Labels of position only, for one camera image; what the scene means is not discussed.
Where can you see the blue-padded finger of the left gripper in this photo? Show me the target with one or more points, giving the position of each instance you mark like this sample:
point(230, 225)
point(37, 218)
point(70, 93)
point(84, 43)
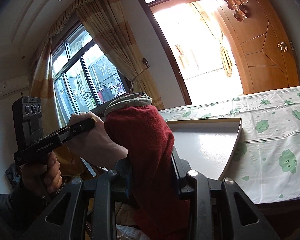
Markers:
point(69, 132)

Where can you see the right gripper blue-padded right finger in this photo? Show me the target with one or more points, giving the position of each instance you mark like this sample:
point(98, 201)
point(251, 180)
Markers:
point(219, 209)

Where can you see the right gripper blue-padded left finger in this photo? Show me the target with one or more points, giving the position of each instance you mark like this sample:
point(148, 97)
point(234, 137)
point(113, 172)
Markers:
point(86, 206)

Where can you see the dark red grey-banded underwear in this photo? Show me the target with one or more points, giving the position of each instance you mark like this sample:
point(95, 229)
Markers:
point(134, 123)

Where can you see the person's left hand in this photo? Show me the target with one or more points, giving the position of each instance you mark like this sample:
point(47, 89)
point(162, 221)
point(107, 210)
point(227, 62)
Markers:
point(94, 146)

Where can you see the window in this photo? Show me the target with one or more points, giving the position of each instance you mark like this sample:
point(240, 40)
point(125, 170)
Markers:
point(83, 77)

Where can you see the curtain tieback hook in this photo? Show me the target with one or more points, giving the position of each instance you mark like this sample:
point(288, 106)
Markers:
point(145, 62)

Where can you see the shallow cardboard box tray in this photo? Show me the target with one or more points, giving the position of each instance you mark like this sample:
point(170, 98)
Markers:
point(207, 144)

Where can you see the beige tied curtain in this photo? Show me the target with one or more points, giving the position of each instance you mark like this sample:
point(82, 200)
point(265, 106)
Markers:
point(107, 25)

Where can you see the wooden door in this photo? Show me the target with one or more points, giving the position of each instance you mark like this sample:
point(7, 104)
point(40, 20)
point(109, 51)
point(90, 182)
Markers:
point(260, 63)

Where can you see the brass door knob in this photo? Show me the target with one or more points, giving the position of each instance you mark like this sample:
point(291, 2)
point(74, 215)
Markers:
point(282, 47)

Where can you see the golden door ornament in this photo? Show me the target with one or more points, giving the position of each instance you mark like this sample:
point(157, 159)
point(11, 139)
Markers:
point(239, 8)

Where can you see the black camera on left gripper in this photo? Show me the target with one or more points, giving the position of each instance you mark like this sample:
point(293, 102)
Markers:
point(27, 119)

